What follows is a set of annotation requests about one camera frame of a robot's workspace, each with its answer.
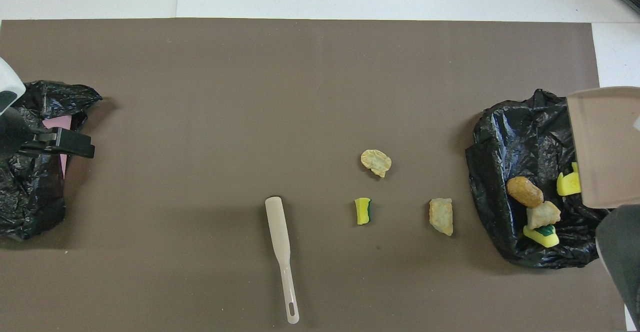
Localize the beige hand brush black bristles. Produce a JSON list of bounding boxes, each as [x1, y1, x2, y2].
[[264, 196, 301, 325]]

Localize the small yellow green sponge piece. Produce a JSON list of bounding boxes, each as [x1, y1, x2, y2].
[[354, 197, 373, 226]]

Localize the beige plastic dustpan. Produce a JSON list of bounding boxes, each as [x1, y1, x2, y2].
[[566, 86, 640, 209]]

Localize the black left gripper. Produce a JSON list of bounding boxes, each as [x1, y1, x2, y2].
[[0, 107, 96, 160]]

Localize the yellow green scouring sponge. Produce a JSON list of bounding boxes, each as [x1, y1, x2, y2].
[[522, 224, 561, 249]]

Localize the pink bin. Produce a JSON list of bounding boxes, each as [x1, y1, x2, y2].
[[42, 115, 73, 177]]

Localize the black bag on pink bin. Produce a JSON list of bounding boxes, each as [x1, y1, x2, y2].
[[0, 80, 103, 241]]

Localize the yellow notched sponge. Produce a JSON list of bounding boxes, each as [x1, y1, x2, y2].
[[556, 162, 582, 197]]

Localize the pale lumpy bread chunk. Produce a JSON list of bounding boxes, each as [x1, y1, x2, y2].
[[360, 149, 393, 178]]

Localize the black bag lined bin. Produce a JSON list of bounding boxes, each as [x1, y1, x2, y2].
[[465, 88, 613, 269]]

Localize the brown table mat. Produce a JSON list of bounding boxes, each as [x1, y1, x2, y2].
[[0, 18, 628, 332]]

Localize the pale elongated bread chunk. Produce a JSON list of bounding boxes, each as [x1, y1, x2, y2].
[[428, 198, 454, 237]]

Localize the brown bread roll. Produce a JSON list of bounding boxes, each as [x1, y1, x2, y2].
[[506, 176, 545, 208]]

